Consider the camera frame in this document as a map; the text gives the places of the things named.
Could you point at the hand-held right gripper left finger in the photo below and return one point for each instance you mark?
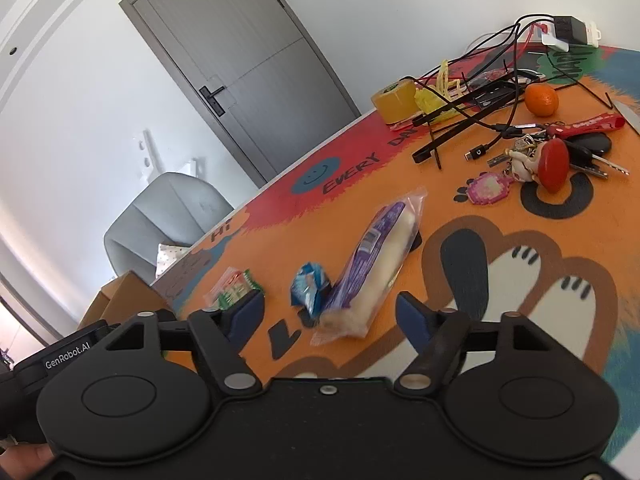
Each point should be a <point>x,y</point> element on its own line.
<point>248,316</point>

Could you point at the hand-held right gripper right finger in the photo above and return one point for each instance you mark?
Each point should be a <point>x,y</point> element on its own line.
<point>415,321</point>

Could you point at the green snack packet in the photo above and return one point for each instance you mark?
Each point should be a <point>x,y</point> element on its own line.
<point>232,289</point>

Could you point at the blue snack packet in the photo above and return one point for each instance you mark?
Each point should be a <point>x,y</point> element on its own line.
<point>311,290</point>

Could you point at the purple bread packet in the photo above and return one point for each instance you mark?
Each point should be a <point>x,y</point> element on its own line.
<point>370,260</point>

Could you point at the brown cardboard box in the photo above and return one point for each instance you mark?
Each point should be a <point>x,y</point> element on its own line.
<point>125,302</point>

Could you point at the person's left hand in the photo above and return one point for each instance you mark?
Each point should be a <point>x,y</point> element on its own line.
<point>25,460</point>

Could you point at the colourful printed table mat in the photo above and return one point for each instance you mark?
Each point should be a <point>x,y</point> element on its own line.
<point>525,260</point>

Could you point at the grey armchair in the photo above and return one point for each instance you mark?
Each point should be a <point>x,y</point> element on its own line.
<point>165,210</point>

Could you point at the white board with holes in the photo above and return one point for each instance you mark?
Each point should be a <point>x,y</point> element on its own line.
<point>149,160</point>

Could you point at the red round charm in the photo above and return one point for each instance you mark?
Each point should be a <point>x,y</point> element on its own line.
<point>554,165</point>

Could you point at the yellow tape roll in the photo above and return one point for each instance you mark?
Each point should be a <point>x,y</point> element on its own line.
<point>395,102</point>

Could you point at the yellow plastic bag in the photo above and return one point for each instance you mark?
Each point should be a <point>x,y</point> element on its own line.
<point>435,100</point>

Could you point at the key bunch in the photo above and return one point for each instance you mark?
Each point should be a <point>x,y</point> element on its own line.
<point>590,162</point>

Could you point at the black car key fob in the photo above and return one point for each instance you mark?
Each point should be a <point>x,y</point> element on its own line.
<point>595,144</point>

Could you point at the orange fruit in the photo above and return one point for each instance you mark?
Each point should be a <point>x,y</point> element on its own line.
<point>541,100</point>

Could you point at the grey door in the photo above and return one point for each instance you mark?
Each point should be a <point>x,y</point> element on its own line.
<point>240,60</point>

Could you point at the black charger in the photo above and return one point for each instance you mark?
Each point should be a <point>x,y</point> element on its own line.
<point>567,30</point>

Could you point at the white power strip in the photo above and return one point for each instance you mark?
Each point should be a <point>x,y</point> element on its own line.
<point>590,35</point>

